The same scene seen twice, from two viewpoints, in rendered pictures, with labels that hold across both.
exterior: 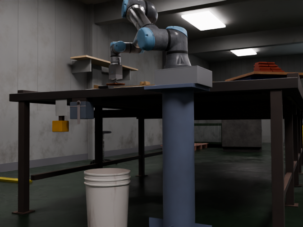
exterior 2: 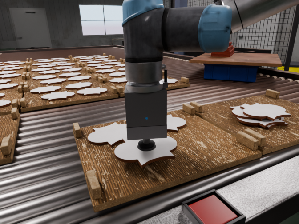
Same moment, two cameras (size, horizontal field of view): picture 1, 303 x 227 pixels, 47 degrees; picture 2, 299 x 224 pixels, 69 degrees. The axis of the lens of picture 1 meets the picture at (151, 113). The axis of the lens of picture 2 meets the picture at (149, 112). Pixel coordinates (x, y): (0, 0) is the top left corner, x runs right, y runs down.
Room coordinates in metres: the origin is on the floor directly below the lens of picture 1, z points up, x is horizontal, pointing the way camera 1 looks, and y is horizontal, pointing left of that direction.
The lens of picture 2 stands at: (2.29, 0.60, 1.22)
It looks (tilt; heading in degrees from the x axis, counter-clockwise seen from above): 21 degrees down; 309
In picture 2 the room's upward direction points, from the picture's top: 1 degrees counter-clockwise
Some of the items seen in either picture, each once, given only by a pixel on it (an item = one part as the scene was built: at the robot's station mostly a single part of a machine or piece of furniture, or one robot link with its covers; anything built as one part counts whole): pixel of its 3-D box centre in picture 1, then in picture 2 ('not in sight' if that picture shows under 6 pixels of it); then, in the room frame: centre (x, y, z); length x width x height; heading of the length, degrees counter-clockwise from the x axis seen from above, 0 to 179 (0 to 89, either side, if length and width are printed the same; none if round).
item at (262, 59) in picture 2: (267, 78); (236, 58); (2.77, -0.92, 1.03); 0.50 x 0.50 x 0.02; 12
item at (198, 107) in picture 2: not in sight; (195, 106); (2.64, -0.10, 0.95); 0.06 x 0.02 x 0.03; 151
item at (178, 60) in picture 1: (177, 61); not in sight; (1.88, -0.14, 1.01); 0.15 x 0.15 x 0.10
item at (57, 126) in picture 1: (60, 115); not in sight; (2.54, 0.66, 0.74); 0.09 x 0.08 x 0.24; 65
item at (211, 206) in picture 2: not in sight; (212, 213); (2.39, 0.31, 0.92); 0.06 x 0.06 x 0.01; 65
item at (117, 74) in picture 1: (117, 71); (146, 106); (2.58, 0.25, 1.06); 0.10 x 0.09 x 0.16; 134
